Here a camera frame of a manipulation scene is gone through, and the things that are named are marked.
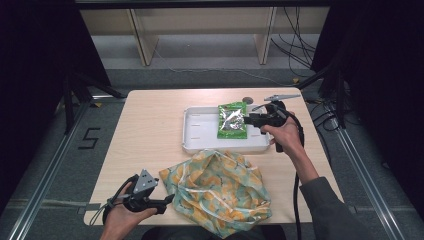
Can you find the black curtain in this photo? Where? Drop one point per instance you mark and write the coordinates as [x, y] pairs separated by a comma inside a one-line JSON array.
[[36, 83], [383, 83]]

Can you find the person's left hand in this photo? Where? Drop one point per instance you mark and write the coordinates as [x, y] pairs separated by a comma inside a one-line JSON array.
[[120, 220]]

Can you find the white plastic tray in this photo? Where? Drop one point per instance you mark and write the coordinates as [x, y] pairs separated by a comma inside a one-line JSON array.
[[200, 130]]

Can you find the green silver snack packet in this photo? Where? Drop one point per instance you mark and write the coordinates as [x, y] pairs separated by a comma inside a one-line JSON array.
[[231, 121]]

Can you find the green yellow patterned fabric bag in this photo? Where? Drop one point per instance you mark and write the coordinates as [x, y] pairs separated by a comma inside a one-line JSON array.
[[216, 193]]

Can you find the black metal stand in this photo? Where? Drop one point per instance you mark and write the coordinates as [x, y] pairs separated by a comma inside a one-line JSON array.
[[69, 106], [340, 100]]

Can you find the aluminium floor rail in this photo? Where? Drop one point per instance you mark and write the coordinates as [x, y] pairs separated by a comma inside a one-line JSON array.
[[366, 180], [43, 183]]

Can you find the yellow floor tape piece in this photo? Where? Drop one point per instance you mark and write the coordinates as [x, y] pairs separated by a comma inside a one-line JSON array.
[[295, 80], [97, 104]]

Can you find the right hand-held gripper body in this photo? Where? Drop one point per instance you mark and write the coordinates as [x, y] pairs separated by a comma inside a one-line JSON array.
[[275, 116]]

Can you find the person's right hand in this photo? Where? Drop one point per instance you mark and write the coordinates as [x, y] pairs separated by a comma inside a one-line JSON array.
[[286, 136]]

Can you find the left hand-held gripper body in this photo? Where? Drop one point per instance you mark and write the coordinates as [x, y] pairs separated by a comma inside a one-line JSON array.
[[143, 186]]

